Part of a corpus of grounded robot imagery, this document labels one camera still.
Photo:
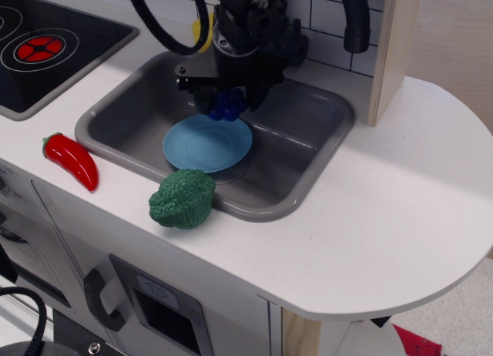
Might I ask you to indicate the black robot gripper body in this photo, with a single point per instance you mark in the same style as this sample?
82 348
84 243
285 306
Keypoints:
213 72

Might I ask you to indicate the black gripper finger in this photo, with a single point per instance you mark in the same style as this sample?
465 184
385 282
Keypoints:
202 99
256 94

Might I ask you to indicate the blue toy blueberries cluster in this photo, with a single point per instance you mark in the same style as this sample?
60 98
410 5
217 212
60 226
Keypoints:
227 105

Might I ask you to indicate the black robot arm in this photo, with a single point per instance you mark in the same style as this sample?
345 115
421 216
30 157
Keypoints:
237 27

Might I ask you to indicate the light blue toy plate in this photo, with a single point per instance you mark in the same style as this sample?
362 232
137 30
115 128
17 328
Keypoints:
200 143

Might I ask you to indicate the grey plastic sink basin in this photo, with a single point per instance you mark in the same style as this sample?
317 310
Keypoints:
296 132

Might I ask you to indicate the green toy broccoli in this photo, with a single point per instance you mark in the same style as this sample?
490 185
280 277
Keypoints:
184 199

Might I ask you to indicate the black toy faucet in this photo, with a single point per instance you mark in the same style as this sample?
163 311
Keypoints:
339 32

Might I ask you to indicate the red toy chili pepper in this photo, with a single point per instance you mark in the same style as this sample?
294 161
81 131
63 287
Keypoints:
73 158

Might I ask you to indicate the black toy stovetop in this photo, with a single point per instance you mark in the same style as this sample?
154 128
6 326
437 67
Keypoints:
47 48

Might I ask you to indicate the grey dishwasher door panel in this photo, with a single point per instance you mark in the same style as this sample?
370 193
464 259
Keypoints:
164 310

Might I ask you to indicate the red cloth on floor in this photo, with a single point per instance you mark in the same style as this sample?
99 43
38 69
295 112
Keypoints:
416 345

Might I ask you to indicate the light wooden side post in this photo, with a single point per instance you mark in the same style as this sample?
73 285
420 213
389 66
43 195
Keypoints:
393 54

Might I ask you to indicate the grey oven door handle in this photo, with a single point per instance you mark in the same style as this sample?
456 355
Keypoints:
93 285

